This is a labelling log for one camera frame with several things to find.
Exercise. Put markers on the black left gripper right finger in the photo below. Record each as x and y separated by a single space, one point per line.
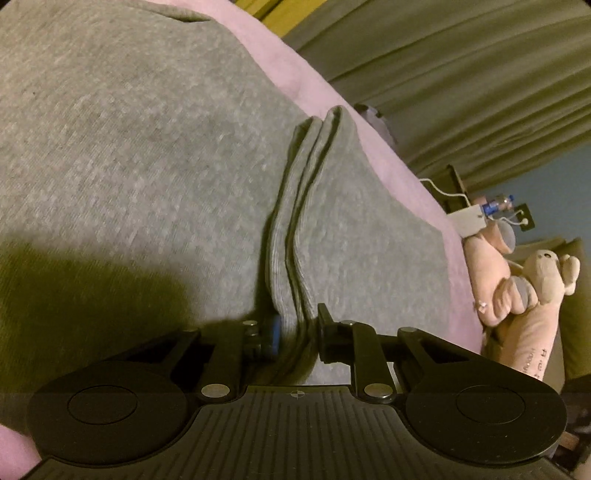
367 354

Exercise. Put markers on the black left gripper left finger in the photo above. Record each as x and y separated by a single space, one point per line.
237 350

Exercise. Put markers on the grey sweatpants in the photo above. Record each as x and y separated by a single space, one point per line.
175 193

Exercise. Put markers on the white charger box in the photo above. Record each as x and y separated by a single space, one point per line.
468 221

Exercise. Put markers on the pink plush toy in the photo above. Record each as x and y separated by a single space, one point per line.
519 303

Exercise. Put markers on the plastic bottle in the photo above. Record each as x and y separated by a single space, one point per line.
497 204

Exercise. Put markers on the pink plush bed blanket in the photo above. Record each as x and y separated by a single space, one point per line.
406 216

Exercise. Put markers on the grey-green curtain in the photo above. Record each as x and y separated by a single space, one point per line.
494 88

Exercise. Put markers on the yellow curtain stripe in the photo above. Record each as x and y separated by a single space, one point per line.
259 9

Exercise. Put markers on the black wall socket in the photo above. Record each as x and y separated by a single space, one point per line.
522 217

